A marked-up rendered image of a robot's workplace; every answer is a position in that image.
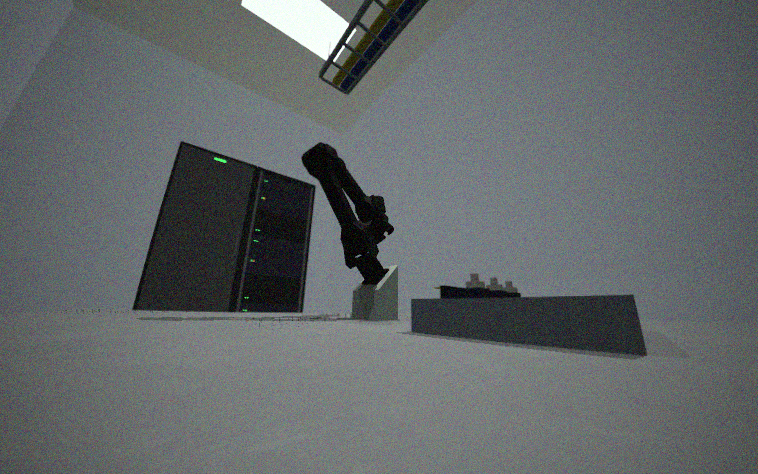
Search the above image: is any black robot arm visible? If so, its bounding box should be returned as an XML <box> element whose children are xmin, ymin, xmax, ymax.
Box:
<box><xmin>302</xmin><ymin>142</ymin><xmax>389</xmax><ymax>285</ymax></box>

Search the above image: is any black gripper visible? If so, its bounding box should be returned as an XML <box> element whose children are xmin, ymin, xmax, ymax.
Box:
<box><xmin>360</xmin><ymin>222</ymin><xmax>394</xmax><ymax>256</ymax></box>

